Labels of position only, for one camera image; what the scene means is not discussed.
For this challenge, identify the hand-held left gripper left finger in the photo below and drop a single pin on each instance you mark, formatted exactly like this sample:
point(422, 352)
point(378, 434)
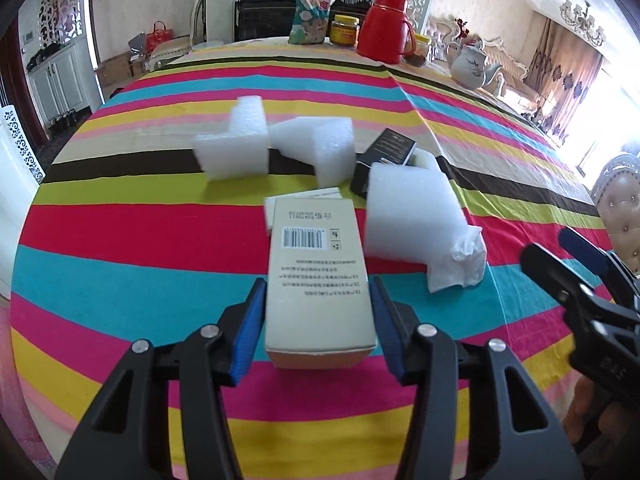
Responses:
point(247, 330)

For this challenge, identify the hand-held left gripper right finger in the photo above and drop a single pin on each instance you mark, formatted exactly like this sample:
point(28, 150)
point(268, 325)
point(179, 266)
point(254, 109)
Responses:
point(387, 335)

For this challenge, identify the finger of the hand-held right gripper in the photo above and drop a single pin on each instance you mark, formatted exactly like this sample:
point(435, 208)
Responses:
point(582, 250)
point(550, 270)

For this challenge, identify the beige cardboard box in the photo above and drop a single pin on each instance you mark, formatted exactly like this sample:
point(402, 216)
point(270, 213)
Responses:
point(315, 285)

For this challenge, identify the white foam block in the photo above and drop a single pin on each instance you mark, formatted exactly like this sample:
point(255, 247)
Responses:
point(410, 210)
point(230, 150)
point(320, 145)

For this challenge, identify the thin white carton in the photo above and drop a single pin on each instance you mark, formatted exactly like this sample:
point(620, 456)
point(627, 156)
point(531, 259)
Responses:
point(320, 193)

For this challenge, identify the black cardboard box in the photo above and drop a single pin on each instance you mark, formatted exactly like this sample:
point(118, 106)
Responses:
point(390, 147)

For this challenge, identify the person's right hand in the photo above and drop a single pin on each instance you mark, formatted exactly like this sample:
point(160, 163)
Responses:
point(585, 405)

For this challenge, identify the beige tufted ornate chair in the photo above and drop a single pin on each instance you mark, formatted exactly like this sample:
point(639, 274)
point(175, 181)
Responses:
point(620, 200)

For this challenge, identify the striped colourful tablecloth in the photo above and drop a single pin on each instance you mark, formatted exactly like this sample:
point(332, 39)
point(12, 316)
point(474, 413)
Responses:
point(150, 240)

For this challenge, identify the brown patterned curtain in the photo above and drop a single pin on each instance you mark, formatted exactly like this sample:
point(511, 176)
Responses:
point(565, 85)

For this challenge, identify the cream ornate sofa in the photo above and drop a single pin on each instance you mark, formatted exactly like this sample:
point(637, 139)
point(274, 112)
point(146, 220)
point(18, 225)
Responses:
point(520, 80)

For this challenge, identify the white ceramic teapot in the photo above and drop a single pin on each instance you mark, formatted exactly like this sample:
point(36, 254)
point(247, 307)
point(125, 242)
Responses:
point(470, 67)

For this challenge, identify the chandelier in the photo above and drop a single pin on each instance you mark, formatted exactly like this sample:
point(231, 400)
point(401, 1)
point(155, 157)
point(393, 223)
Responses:
point(580, 17)

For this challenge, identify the dark red flowers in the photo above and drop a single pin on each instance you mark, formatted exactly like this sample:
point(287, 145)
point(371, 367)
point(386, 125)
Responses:
point(462, 29)

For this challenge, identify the dark filled glass jar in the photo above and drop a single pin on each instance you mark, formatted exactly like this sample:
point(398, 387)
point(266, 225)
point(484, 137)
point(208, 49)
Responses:
point(421, 54)

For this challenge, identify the cream ornate armchair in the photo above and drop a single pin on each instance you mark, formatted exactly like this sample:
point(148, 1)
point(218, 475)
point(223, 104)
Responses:
point(442, 35)

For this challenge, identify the row of dark shoes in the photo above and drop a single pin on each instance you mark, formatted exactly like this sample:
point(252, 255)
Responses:
point(62, 122)

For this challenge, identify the cream dining chair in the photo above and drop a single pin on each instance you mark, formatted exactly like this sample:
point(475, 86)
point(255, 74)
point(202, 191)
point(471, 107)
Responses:
point(170, 50)

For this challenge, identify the red thermos jug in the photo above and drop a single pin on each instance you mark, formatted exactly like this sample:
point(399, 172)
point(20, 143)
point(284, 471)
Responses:
point(385, 30)

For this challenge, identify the brown cardboard box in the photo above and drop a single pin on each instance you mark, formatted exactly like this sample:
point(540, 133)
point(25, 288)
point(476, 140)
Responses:
point(112, 70)

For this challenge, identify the white carved floor panel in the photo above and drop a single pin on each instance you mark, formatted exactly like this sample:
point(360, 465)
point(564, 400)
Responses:
point(20, 145)

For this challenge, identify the red gift bag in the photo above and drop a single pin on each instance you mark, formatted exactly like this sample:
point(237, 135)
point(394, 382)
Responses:
point(159, 40)

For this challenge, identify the yellow lid glass jar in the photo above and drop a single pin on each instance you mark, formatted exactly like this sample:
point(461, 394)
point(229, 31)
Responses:
point(345, 32)

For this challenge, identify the grey bag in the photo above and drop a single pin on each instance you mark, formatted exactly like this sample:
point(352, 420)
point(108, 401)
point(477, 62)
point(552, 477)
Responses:
point(137, 45)

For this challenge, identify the low white cabinet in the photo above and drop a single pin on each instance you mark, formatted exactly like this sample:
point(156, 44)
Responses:
point(60, 85)

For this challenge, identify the black upright piano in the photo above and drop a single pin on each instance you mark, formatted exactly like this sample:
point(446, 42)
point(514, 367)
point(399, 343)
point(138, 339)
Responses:
point(260, 20)

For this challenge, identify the green snack bag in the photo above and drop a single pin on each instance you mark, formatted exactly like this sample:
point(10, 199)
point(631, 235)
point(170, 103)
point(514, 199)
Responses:
point(312, 15)

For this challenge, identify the dark wooden door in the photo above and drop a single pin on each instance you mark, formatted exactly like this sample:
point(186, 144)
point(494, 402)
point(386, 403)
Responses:
point(20, 95)

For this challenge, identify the dark items on cabinet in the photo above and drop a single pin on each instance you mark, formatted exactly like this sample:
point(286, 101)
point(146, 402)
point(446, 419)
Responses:
point(42, 55)

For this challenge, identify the white lattice entry screen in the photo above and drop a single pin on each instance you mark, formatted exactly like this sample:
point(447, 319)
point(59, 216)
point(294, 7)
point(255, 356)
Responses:
point(55, 10)

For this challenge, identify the wall thermostat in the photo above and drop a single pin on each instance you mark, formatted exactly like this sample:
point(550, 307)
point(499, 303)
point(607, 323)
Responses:
point(28, 36)

